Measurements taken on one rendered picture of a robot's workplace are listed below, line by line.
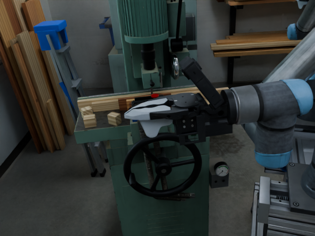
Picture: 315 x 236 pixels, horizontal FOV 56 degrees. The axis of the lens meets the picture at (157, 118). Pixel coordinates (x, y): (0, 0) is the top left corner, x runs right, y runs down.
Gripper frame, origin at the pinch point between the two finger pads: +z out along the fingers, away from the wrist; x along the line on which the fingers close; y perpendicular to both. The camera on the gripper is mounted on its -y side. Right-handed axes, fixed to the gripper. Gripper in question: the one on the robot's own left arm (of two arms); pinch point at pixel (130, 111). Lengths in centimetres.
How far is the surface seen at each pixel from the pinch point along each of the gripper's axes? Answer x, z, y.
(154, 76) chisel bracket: 65, -9, 14
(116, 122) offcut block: 55, 9, 28
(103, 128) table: 55, 14, 29
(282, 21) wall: 282, -173, 39
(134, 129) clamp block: 45, 2, 27
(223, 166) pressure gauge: 50, -33, 53
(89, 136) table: 55, 20, 32
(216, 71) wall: 298, -99, 91
